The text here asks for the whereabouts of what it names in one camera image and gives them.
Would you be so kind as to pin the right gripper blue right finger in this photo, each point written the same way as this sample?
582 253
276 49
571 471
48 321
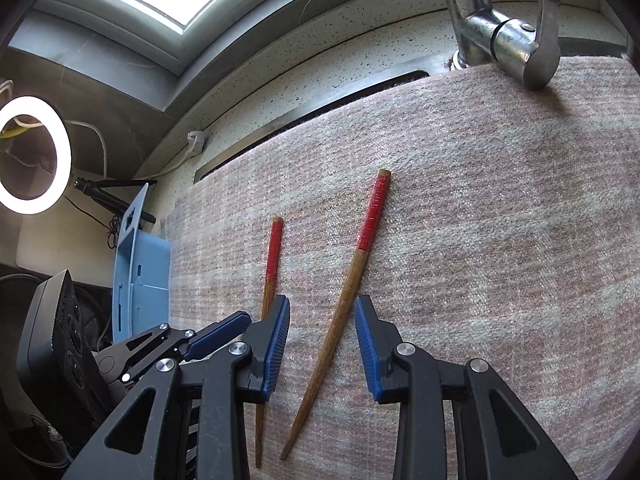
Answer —
377 341

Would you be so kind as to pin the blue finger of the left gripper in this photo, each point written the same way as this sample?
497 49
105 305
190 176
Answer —
212 337

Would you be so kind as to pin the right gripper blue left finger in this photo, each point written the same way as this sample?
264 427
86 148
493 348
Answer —
267 340

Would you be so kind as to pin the red-tipped wooden chopstick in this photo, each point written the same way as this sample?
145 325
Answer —
267 299
344 304

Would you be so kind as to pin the chrome kitchen faucet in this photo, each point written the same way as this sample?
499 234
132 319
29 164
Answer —
529 53

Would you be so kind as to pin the blue plastic utensil basket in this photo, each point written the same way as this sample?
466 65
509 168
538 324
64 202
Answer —
141 276

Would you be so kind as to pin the pink plaid cloth mat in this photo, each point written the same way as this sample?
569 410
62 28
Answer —
510 233

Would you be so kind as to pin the black tripod stand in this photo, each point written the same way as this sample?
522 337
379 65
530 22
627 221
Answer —
97 191

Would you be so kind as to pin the black camera box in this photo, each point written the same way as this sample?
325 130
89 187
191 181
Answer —
56 367

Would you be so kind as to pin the white cable clip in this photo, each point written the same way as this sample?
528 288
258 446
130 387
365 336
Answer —
196 142

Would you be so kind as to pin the white ring light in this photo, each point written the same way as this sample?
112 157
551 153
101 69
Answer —
47 115

